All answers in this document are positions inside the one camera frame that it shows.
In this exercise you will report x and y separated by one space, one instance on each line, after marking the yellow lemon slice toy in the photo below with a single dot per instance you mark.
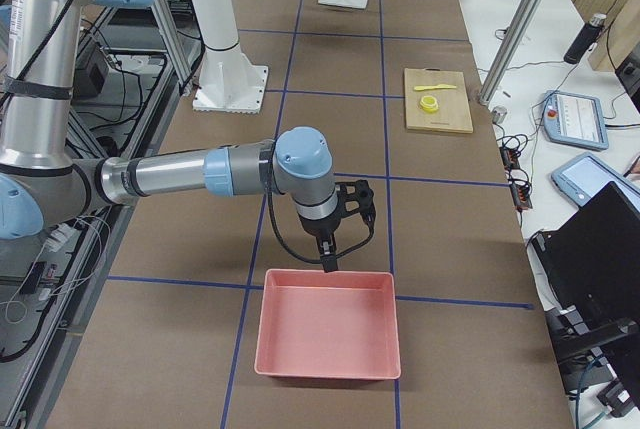
429 104

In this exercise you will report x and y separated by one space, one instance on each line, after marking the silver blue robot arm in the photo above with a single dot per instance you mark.
41 185

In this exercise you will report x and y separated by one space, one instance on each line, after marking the aluminium frame post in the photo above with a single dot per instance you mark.
513 37

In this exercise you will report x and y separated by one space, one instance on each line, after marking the bamboo cutting board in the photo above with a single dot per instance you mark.
454 114

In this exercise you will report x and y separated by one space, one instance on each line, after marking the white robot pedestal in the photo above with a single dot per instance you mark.
228 81

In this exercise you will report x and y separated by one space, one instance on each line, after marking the blue teach pendant tablet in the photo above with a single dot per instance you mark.
575 120

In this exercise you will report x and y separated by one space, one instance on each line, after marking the black water bottle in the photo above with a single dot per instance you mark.
586 37

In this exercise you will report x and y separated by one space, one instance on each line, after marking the black monitor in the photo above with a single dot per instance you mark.
592 264

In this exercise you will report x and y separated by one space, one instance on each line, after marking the pink plastic bin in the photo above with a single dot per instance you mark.
339 325

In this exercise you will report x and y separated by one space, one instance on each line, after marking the yellow plastic knife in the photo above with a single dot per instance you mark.
420 88

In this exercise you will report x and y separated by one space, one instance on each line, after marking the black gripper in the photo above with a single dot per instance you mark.
318 228

